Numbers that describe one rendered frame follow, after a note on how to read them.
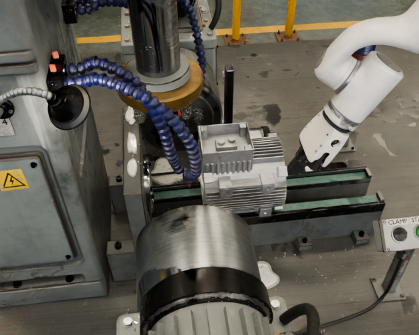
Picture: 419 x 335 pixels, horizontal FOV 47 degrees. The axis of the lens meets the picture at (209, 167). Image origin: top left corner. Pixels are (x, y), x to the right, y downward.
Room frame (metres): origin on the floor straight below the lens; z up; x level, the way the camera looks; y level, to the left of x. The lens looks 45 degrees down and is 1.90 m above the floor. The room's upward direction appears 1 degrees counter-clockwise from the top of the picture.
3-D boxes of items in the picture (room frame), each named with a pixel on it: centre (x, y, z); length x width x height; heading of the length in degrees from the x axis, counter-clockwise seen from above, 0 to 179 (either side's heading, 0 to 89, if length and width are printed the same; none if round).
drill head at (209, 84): (1.18, 0.10, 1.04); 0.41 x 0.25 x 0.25; 6
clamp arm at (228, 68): (0.99, -0.05, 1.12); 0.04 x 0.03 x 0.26; 96
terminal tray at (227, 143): (0.86, -0.04, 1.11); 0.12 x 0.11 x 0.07; 96
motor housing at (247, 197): (0.86, -0.08, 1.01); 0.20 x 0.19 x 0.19; 96
